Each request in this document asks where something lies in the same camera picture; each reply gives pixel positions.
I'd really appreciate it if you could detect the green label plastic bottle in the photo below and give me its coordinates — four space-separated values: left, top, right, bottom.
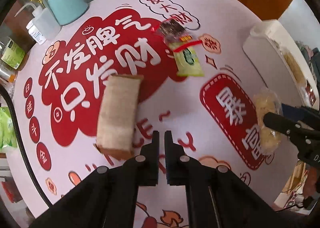
1 37 25 70

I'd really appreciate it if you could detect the teal canister wooden lid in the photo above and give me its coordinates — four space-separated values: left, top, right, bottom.
48 0 89 25

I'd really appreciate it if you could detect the white squeeze wash bottle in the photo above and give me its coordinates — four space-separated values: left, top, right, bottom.
15 2 61 45

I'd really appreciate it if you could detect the white plastic storage bin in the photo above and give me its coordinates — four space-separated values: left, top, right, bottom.
242 20 319 110

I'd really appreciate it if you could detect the green seaweed snack packet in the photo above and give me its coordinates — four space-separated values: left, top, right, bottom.
168 40 204 77

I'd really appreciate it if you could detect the rice crispy bar packet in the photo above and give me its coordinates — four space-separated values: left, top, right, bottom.
283 52 306 86

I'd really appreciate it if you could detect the dark dried fruit packet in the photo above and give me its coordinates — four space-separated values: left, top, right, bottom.
153 18 197 45

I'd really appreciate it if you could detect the beige cracker sandwich packet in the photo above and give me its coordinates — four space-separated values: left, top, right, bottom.
95 75 143 160

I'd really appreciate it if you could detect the black cable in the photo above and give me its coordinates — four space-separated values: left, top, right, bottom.
0 85 53 207

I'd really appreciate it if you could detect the puffed rice ball packet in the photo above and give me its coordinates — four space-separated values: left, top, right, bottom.
253 88 283 155

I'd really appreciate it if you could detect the green wet wipes pack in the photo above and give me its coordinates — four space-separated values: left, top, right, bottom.
0 107 17 153

